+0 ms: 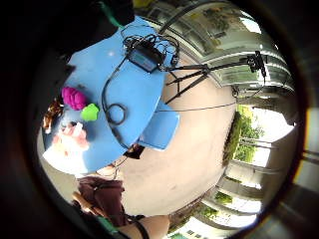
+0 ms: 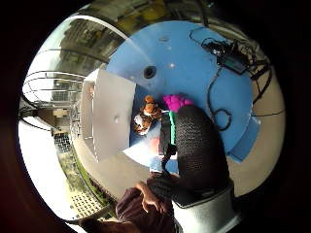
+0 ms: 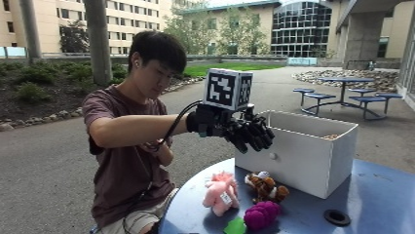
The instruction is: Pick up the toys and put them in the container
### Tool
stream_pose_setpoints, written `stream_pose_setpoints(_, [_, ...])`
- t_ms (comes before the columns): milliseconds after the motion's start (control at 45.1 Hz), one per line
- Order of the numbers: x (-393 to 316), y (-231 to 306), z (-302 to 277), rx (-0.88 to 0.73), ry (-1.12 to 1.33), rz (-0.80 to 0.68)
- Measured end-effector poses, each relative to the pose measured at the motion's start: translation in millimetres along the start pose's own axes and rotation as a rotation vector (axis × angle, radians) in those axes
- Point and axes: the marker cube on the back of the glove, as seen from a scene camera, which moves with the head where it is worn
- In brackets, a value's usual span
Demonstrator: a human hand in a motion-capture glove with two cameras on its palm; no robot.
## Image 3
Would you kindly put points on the white open box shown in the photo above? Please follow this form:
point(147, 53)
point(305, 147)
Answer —
point(301, 152)

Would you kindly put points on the white marker cube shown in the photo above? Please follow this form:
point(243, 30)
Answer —
point(226, 88)

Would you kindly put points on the brown tiger plush toy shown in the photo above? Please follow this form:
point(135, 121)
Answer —
point(264, 187)

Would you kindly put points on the pink plush toy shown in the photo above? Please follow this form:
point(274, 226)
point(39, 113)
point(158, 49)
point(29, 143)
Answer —
point(220, 193)

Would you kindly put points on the blue picnic table with seats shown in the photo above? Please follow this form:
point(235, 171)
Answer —
point(345, 94)

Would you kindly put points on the purple grape plush toy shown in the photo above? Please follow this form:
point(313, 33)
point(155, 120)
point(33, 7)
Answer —
point(260, 215)

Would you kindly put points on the green plush toy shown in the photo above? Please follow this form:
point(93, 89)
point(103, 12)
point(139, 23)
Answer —
point(235, 226)

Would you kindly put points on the the person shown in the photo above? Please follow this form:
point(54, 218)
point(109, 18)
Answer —
point(125, 162)

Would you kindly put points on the black round table plug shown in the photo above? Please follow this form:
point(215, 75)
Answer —
point(336, 217)

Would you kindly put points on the white earbud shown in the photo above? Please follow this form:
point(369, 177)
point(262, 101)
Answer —
point(137, 62)

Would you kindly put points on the grey concrete pillar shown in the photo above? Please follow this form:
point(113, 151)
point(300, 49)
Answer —
point(30, 29)
point(97, 40)

